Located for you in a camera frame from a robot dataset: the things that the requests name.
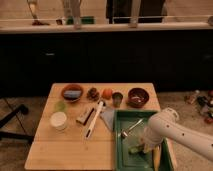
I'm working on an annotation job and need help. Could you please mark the white round container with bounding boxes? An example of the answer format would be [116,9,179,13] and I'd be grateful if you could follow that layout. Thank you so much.
[50,112,67,130]

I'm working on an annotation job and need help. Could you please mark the wooden table board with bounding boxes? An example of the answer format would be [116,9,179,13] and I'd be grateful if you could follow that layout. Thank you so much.
[25,83,160,171]

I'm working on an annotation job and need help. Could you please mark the grey blue cloth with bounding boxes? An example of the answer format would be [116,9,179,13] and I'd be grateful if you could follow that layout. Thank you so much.
[100,107,115,132]

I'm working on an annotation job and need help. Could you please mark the clutter of bottles on floor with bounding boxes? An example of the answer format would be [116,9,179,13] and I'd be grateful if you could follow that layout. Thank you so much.
[184,90,213,124]

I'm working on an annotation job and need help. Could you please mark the green plastic tray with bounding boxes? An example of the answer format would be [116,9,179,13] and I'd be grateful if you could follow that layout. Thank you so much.
[113,109,175,171]

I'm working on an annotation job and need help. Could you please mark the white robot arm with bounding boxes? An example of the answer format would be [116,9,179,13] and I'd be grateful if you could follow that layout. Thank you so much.
[142,108,213,162]

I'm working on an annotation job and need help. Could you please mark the orange fruit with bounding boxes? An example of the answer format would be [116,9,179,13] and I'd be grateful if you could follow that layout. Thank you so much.
[102,88,113,100]

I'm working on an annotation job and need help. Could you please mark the yellow corn cob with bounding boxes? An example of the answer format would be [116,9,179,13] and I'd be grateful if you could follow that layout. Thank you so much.
[153,146,161,171]

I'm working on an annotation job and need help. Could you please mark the brown pine cone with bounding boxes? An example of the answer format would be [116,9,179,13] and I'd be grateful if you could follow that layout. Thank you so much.
[87,87,100,101]

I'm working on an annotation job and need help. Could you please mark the green pepper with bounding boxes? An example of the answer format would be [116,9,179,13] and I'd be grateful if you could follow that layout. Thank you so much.
[128,145,144,154]

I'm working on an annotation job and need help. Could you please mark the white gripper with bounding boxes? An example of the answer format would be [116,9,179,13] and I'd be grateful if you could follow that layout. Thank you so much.
[142,128,161,153]

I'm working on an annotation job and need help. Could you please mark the orange bowl with blue sponge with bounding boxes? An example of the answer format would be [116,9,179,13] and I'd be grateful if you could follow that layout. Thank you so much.
[61,84,83,102]

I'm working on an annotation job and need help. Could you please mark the metal spoon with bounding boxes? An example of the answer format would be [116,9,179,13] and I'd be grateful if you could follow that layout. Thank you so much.
[121,119,143,139]

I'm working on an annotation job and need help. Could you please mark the dark red bowl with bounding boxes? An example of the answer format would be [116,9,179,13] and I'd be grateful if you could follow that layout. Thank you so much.
[127,88,149,108]

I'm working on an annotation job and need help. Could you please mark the small green cup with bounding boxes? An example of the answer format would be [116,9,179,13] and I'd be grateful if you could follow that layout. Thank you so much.
[112,92,123,108]

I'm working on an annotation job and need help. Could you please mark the brown wooden block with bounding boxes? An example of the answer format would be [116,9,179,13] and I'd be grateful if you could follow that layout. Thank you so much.
[76,107,95,125]

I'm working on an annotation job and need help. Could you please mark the light green round lid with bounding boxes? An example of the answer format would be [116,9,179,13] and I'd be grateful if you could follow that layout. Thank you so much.
[54,101,66,112]

